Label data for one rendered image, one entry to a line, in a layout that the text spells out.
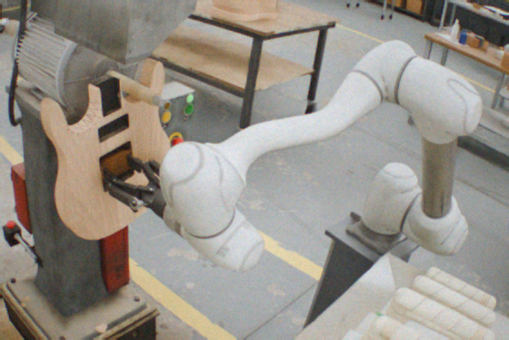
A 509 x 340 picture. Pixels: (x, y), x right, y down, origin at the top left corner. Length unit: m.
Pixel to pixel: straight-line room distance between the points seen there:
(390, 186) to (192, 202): 0.93
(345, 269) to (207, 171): 1.06
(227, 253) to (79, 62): 0.59
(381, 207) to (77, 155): 0.99
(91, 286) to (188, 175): 1.15
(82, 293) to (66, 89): 0.88
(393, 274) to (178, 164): 0.67
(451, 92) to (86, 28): 0.79
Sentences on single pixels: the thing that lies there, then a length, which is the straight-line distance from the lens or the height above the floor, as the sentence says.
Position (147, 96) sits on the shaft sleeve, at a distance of 1.16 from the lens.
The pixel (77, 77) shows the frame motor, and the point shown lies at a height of 1.26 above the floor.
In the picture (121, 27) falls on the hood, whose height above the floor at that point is 1.46.
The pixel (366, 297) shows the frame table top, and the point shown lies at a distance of 1.21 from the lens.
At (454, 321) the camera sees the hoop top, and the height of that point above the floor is 1.21.
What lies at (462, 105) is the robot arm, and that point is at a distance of 1.12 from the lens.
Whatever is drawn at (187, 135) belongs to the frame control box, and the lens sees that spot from 1.61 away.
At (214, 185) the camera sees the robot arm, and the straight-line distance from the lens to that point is 0.85.
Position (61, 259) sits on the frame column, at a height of 0.57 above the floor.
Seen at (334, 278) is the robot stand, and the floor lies 0.53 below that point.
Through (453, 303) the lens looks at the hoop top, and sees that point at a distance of 0.98.
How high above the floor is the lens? 1.71
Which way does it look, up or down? 30 degrees down
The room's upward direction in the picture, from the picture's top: 10 degrees clockwise
